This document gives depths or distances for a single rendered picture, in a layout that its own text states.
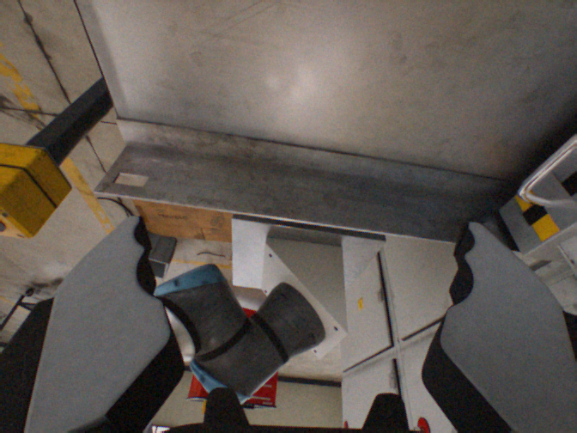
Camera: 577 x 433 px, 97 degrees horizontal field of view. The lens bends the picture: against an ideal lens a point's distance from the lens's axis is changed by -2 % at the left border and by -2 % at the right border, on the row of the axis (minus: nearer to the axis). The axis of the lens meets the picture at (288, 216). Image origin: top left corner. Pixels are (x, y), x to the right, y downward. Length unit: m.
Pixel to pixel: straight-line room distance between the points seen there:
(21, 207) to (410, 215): 0.46
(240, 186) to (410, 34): 0.18
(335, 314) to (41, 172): 0.49
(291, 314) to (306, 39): 0.45
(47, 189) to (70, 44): 1.01
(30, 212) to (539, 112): 0.57
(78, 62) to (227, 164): 1.22
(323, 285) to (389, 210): 0.28
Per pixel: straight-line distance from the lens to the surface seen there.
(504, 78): 0.28
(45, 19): 1.46
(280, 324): 0.55
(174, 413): 8.08
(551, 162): 0.28
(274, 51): 0.24
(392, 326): 1.18
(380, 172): 0.30
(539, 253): 0.34
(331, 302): 0.52
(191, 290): 0.48
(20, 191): 0.46
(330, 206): 0.27
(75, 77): 1.52
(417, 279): 0.98
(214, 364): 0.53
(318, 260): 0.56
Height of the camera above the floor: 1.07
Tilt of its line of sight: 39 degrees down
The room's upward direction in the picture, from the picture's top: 175 degrees counter-clockwise
